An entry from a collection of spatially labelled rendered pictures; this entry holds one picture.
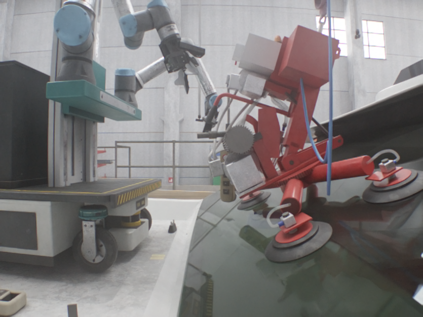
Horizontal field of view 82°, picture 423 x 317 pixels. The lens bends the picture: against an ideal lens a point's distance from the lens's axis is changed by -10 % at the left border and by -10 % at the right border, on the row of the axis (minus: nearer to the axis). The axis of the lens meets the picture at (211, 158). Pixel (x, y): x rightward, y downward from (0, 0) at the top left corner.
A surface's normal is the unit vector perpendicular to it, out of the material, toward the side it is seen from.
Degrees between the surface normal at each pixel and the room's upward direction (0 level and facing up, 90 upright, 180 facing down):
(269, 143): 90
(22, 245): 90
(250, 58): 90
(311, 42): 90
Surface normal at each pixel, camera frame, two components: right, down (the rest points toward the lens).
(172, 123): 0.02, 0.00
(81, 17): 0.32, 0.13
